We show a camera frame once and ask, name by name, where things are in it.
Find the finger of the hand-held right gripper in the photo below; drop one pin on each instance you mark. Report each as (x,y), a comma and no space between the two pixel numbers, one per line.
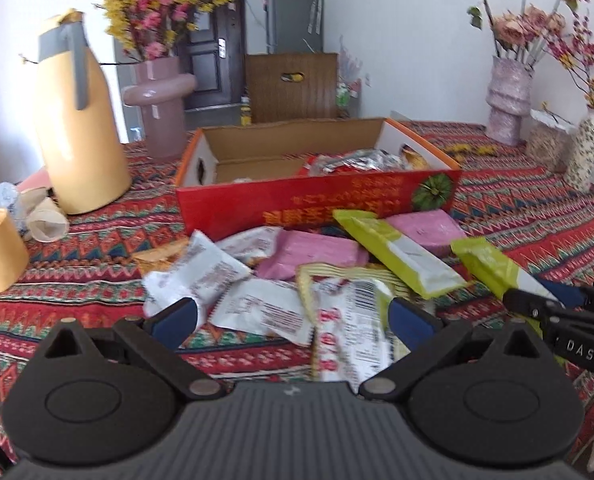
(527,302)
(569,295)

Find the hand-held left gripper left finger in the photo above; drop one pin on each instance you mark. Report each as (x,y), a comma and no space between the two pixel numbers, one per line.
(177,320)

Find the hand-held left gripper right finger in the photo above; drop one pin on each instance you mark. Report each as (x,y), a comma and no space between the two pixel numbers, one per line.
(412,322)

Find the green white snack packet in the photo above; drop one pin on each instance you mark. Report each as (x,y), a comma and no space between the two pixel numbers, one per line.
(402,255)
(492,265)

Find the pile of mixed snack packets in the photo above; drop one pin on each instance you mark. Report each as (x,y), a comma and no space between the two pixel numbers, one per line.
(257,310)

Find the pink snack packet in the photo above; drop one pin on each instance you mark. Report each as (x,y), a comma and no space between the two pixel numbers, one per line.
(422,227)
(307,255)

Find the red cardboard box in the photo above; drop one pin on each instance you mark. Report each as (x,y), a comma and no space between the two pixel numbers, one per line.
(302,205)

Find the orange cookie snack packet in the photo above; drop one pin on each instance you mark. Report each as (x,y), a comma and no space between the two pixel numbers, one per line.
(414,157)

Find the silver foil snack packet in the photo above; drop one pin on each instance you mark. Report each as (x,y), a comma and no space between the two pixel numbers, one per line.
(357,160)

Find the floral print vase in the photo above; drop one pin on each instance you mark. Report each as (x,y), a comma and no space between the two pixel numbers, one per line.
(584,155)

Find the clear seed jar white lid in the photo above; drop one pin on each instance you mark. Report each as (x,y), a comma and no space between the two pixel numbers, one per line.
(544,145)

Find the crumpled beige paper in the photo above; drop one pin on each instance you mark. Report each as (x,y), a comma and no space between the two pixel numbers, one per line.
(44,220)

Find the fallen yellow petals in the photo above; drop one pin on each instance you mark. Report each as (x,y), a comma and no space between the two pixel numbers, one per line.
(459,149)

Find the yellow thermos jug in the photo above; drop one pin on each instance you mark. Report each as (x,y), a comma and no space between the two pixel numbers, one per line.
(77,160)

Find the textured pink vase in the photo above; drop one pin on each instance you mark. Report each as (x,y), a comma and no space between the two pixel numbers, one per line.
(509,105)

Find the flat pink object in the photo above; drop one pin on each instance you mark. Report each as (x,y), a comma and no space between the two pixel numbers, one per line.
(34,180)

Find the brown wooden chair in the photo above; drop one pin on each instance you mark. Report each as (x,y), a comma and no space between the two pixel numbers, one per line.
(267,95)

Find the red yellow berry branches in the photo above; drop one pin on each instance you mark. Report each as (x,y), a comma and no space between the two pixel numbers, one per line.
(572,50)

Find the dark brown door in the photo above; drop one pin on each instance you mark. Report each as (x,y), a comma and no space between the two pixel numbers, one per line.
(212,75)

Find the white feathery decoration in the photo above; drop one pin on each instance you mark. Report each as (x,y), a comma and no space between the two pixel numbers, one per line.
(349,65)

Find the dried pink roses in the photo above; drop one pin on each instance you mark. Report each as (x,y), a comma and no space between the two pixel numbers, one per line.
(507,27)

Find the pink and yellow blossom branches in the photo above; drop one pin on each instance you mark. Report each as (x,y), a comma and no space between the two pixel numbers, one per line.
(147,20)

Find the grey refrigerator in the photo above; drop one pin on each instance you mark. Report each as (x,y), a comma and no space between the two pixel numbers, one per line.
(287,25)

